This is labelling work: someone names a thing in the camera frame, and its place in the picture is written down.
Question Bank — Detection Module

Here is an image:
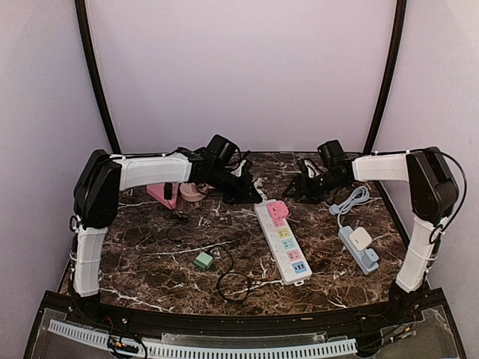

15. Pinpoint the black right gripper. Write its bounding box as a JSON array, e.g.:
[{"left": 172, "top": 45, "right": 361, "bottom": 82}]
[{"left": 283, "top": 170, "right": 346, "bottom": 204}]

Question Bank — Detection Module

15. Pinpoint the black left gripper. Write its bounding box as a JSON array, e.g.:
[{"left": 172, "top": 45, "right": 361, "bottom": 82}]
[{"left": 209, "top": 164, "right": 263, "bottom": 206}]

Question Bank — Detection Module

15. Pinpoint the pink plug adapter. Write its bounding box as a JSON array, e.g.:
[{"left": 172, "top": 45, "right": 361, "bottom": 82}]
[{"left": 266, "top": 200, "right": 290, "bottom": 221}]

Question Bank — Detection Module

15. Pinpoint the grey-blue power strip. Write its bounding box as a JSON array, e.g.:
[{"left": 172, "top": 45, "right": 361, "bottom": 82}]
[{"left": 328, "top": 185, "right": 379, "bottom": 276}]

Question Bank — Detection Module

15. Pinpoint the white multicolour power strip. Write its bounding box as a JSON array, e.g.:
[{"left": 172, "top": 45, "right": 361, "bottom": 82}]
[{"left": 254, "top": 189, "right": 312, "bottom": 286}]

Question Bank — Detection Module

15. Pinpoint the white cube charger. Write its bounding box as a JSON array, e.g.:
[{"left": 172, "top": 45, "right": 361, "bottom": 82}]
[{"left": 349, "top": 227, "right": 372, "bottom": 251}]

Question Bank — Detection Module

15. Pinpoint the green plug adapter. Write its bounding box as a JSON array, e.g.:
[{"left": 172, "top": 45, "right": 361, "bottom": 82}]
[{"left": 194, "top": 252, "right": 214, "bottom": 271}]

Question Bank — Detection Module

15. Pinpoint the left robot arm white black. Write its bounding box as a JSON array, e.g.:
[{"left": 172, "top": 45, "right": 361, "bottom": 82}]
[{"left": 69, "top": 147, "right": 262, "bottom": 326}]

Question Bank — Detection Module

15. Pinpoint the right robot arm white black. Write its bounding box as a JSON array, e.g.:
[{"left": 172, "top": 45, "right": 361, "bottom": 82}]
[{"left": 282, "top": 140, "right": 467, "bottom": 292}]

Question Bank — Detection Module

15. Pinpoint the pink round power socket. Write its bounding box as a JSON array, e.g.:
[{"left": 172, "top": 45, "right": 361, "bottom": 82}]
[{"left": 179, "top": 183, "right": 206, "bottom": 203}]

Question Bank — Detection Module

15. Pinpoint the black plug adapter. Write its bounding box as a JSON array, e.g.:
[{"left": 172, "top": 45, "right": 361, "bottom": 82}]
[{"left": 163, "top": 182, "right": 174, "bottom": 201}]

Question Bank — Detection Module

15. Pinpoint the pink triangular power socket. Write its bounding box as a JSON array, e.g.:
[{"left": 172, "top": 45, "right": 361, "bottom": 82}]
[{"left": 147, "top": 183, "right": 179, "bottom": 209}]

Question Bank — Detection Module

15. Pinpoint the grey-blue charger block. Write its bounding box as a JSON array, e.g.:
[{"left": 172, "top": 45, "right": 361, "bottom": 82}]
[{"left": 363, "top": 248, "right": 379, "bottom": 272}]

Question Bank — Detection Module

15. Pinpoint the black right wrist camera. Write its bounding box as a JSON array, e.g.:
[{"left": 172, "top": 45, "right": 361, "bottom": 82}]
[{"left": 317, "top": 139, "right": 348, "bottom": 169}]

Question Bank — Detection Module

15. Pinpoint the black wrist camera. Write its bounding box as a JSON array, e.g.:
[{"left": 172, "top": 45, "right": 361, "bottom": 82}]
[
  {"left": 204, "top": 134, "right": 251, "bottom": 166},
  {"left": 317, "top": 139, "right": 348, "bottom": 169}
]

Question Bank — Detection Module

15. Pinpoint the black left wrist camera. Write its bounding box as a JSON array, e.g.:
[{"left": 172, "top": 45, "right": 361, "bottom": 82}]
[{"left": 204, "top": 134, "right": 251, "bottom": 166}]

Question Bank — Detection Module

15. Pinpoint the thin black cable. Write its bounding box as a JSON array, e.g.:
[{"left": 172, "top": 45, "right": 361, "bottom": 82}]
[{"left": 164, "top": 197, "right": 252, "bottom": 303}]

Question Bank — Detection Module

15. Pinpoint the black front table rail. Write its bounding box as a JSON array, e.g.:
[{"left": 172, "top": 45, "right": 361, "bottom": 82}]
[{"left": 40, "top": 289, "right": 448, "bottom": 337}]

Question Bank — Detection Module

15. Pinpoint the black right frame post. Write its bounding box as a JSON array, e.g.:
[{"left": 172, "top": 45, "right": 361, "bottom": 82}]
[{"left": 364, "top": 0, "right": 408, "bottom": 154}]

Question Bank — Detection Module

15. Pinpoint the black frame post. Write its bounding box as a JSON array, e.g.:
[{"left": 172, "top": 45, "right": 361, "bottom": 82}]
[
  {"left": 74, "top": 0, "right": 121, "bottom": 153},
  {"left": 364, "top": 0, "right": 408, "bottom": 154}
]

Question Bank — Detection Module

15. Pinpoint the white slotted cable duct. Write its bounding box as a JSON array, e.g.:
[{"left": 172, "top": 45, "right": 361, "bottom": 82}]
[{"left": 47, "top": 319, "right": 357, "bottom": 358}]

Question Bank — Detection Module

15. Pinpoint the black left frame post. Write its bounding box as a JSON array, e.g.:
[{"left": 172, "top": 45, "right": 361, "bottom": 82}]
[{"left": 74, "top": 0, "right": 121, "bottom": 153}]

